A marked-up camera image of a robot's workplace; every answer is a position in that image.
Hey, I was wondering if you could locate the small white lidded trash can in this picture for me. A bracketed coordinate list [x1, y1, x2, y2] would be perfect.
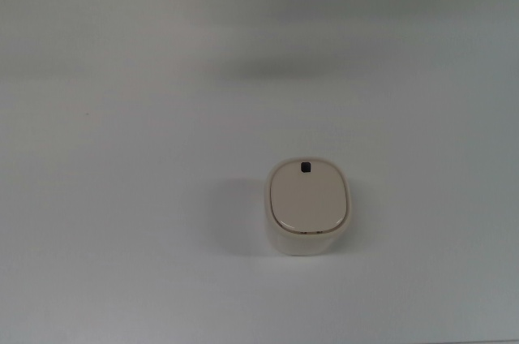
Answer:
[264, 155, 353, 257]

